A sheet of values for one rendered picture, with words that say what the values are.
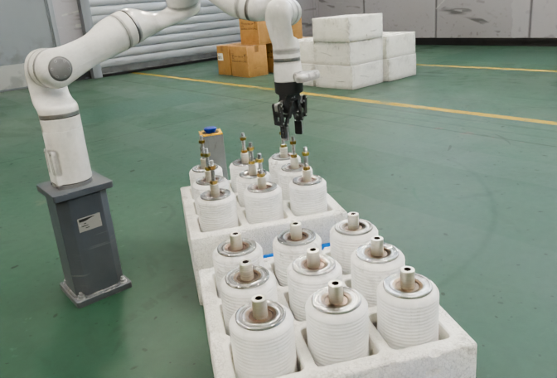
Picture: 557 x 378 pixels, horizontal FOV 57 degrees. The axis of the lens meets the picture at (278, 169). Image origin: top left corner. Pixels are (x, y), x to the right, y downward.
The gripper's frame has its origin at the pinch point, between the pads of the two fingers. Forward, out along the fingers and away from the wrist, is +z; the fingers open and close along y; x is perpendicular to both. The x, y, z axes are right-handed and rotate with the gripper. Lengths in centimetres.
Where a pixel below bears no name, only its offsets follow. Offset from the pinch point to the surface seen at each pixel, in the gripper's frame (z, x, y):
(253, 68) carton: 27, -237, -298
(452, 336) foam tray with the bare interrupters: 17, 56, 45
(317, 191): 11.5, 12.9, 10.3
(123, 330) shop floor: 35, -16, 52
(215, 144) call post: 7.1, -31.3, -3.5
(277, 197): 11.9, 5.4, 17.1
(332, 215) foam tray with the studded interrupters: 17.5, 17.0, 10.3
